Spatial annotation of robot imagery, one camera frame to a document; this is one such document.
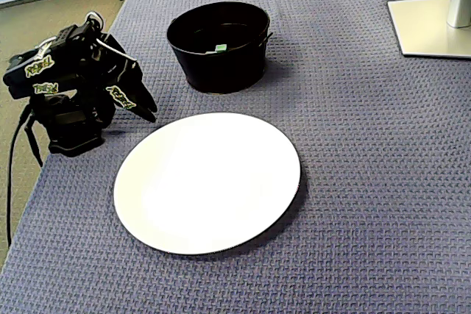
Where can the white round plate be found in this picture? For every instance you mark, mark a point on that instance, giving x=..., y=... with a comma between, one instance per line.
x=257, y=181

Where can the blue woven table cloth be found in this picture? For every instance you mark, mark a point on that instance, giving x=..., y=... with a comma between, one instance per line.
x=368, y=181

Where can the white monitor stand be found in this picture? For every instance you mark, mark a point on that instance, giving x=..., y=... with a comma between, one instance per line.
x=423, y=27

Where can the black robot arm with stickers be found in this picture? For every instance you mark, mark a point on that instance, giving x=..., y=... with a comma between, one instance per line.
x=66, y=123

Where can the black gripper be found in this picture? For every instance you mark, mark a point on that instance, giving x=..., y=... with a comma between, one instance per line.
x=129, y=87

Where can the black metal bucket container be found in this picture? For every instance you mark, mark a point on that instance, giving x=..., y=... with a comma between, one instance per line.
x=221, y=71

